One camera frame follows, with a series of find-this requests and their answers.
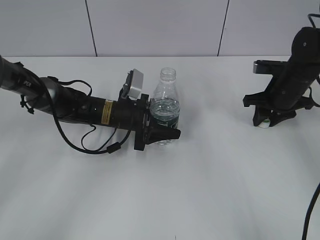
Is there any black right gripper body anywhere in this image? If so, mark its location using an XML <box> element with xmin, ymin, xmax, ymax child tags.
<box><xmin>242</xmin><ymin>72</ymin><xmax>315</xmax><ymax>112</ymax></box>

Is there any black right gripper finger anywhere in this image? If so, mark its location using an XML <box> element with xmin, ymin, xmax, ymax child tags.
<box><xmin>269</xmin><ymin>110</ymin><xmax>297</xmax><ymax>127</ymax></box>
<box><xmin>252</xmin><ymin>106</ymin><xmax>271</xmax><ymax>127</ymax></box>

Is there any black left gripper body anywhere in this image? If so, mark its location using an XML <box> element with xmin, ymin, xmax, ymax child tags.
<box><xmin>112</xmin><ymin>93</ymin><xmax>150</xmax><ymax>151</ymax></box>

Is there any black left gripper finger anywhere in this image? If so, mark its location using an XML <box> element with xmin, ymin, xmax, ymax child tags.
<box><xmin>144</xmin><ymin>127</ymin><xmax>181</xmax><ymax>145</ymax></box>

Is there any white green bottle cap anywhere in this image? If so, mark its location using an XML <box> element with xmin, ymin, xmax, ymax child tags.
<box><xmin>258</xmin><ymin>119</ymin><xmax>271</xmax><ymax>129</ymax></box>

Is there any clear green-labelled water bottle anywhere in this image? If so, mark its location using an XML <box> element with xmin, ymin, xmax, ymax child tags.
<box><xmin>149</xmin><ymin>67</ymin><xmax>181</xmax><ymax>147</ymax></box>

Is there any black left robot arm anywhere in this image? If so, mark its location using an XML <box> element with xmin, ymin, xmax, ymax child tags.
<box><xmin>0</xmin><ymin>58</ymin><xmax>181</xmax><ymax>155</ymax></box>

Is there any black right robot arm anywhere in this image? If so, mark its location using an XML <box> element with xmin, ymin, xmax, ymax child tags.
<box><xmin>242</xmin><ymin>27</ymin><xmax>320</xmax><ymax>127</ymax></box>

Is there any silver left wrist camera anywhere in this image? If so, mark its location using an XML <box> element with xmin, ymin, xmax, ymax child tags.
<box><xmin>121</xmin><ymin>68</ymin><xmax>144</xmax><ymax>99</ymax></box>

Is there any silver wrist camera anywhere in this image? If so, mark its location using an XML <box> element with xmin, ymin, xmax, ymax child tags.
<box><xmin>121</xmin><ymin>68</ymin><xmax>144</xmax><ymax>99</ymax></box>
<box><xmin>252</xmin><ymin>60</ymin><xmax>288</xmax><ymax>75</ymax></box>

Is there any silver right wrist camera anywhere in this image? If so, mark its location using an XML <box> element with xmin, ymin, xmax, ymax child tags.
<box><xmin>252</xmin><ymin>60</ymin><xmax>288</xmax><ymax>75</ymax></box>

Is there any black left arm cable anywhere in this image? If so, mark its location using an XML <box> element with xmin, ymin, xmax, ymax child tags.
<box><xmin>19</xmin><ymin>63</ymin><xmax>132</xmax><ymax>155</ymax></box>

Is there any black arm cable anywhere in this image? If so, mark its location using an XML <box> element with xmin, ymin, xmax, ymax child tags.
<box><xmin>19</xmin><ymin>63</ymin><xmax>132</xmax><ymax>155</ymax></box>
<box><xmin>301</xmin><ymin>182</ymin><xmax>320</xmax><ymax>240</ymax></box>

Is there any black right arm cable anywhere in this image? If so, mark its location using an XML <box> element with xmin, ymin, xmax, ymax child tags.
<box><xmin>301</xmin><ymin>182</ymin><xmax>320</xmax><ymax>240</ymax></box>

